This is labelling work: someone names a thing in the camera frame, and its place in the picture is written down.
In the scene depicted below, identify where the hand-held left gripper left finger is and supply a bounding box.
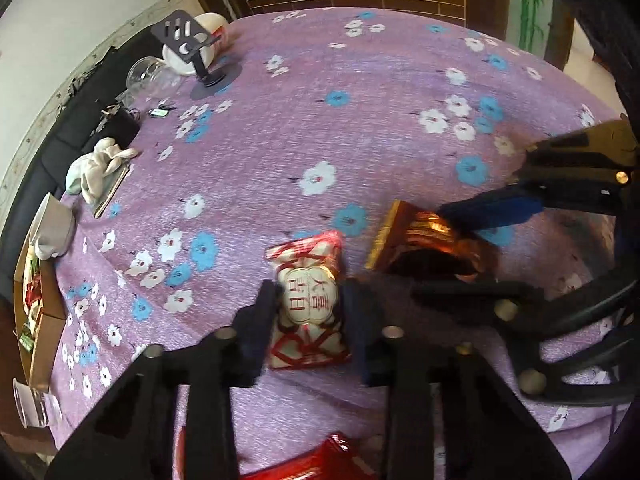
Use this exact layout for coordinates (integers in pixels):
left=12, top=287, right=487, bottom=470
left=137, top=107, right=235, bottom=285
left=45, top=279, right=283, bottom=480

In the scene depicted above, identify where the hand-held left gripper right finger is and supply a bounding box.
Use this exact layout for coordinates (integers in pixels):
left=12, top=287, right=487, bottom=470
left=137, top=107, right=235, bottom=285
left=340, top=277, right=573, bottom=480

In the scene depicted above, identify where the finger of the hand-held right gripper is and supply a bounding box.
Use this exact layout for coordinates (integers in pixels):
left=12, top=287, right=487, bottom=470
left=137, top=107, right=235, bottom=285
left=437, top=115, right=640, bottom=233
left=411, top=260, right=640, bottom=408

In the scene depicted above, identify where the white and red snack packet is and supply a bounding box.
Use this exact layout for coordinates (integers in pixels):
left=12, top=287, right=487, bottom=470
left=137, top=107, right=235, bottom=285
left=265, top=230, right=353, bottom=372

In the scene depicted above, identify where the brown gold snack packet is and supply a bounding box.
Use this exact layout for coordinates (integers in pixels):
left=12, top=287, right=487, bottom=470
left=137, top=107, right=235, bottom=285
left=364, top=199, right=493, bottom=281

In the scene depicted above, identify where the glossy red snack packet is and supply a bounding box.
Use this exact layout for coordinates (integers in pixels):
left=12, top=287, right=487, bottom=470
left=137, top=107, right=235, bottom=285
left=172, top=427, right=378, bottom=480

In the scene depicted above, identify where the purple floral tablecloth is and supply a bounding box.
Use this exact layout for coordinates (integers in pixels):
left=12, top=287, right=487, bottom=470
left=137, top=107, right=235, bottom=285
left=52, top=7, right=640, bottom=480

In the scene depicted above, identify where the thin tan notebook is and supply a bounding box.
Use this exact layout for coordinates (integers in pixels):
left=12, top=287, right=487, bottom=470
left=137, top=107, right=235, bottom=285
left=94, top=162, right=133, bottom=219

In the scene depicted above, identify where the brown cardboard box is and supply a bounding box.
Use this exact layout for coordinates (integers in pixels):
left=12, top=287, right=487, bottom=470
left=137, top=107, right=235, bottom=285
left=12, top=237, right=67, bottom=393

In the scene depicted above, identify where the white and green plush toy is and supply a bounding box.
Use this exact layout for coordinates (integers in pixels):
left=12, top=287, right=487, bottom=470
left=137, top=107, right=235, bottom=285
left=65, top=137, right=140, bottom=205

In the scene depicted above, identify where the white mug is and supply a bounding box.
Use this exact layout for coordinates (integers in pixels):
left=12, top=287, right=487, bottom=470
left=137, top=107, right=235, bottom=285
left=27, top=192, right=77, bottom=261

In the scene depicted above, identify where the pile of assorted snack packets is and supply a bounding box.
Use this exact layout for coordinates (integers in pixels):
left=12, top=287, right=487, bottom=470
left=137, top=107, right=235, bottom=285
left=17, top=250, right=43, bottom=351

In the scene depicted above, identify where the black pouch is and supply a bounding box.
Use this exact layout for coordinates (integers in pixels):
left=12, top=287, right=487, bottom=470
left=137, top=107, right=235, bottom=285
left=92, top=102, right=141, bottom=153

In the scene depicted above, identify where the clear ribbed plastic cup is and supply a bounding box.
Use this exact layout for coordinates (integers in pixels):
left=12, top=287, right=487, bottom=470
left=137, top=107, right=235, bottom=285
left=11, top=379, right=63, bottom=429

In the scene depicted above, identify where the clear smooth plastic cup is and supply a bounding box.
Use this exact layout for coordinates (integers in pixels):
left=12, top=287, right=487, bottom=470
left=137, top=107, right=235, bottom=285
left=126, top=56, right=173, bottom=98

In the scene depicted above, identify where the black sofa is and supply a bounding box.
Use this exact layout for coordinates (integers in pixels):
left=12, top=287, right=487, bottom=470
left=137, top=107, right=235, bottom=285
left=0, top=47, right=138, bottom=306

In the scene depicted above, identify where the black phone stand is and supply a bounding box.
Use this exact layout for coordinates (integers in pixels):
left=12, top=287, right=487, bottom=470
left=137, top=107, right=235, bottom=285
left=150, top=10, right=243, bottom=101

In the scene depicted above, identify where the white bowl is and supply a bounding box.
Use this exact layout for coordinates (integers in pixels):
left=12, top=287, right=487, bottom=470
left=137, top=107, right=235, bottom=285
left=162, top=11, right=231, bottom=77

